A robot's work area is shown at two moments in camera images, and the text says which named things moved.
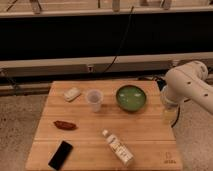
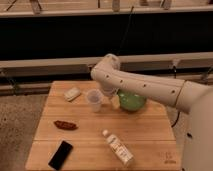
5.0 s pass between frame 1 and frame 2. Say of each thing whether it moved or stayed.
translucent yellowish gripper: moved
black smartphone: stayed
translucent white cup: stayed
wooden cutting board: stayed
